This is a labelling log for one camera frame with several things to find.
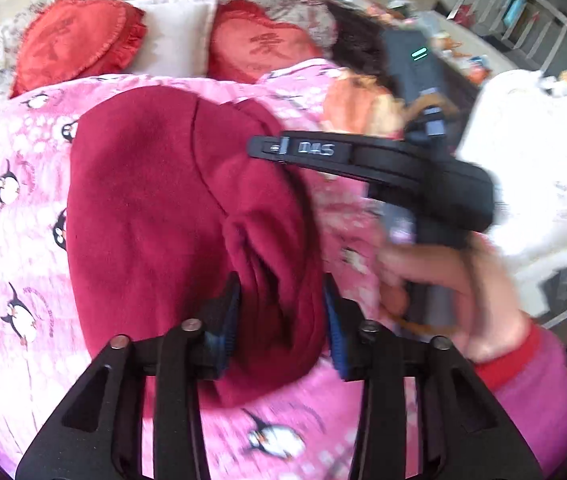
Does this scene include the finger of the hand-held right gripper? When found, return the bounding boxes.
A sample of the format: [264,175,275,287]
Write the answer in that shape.
[248,131,405,181]

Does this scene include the orange cloth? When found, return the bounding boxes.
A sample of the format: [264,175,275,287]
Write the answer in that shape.
[323,72,404,138]

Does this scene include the person's right forearm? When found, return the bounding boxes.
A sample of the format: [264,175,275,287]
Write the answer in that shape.
[473,322,567,480]

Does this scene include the white fluffy garment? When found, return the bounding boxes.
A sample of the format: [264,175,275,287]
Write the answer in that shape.
[456,70,567,318]

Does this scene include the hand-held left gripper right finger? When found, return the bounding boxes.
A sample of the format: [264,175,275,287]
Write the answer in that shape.
[322,272,544,480]

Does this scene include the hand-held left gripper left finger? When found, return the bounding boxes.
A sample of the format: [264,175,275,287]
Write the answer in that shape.
[14,271,242,480]

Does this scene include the small floral pillow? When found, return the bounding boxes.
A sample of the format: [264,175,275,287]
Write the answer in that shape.
[0,7,32,98]

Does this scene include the pink penguin print blanket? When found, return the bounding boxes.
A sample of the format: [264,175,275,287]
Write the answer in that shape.
[0,57,514,480]

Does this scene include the red heart cushion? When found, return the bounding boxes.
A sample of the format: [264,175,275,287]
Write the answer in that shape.
[208,0,331,85]
[11,0,147,98]

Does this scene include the small white pillow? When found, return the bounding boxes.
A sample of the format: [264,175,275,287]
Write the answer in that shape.
[131,0,219,78]

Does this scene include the dark red fleece garment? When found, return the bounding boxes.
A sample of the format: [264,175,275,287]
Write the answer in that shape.
[66,85,331,408]

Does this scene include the person's right hand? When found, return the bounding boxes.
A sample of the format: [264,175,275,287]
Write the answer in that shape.
[376,235,531,363]

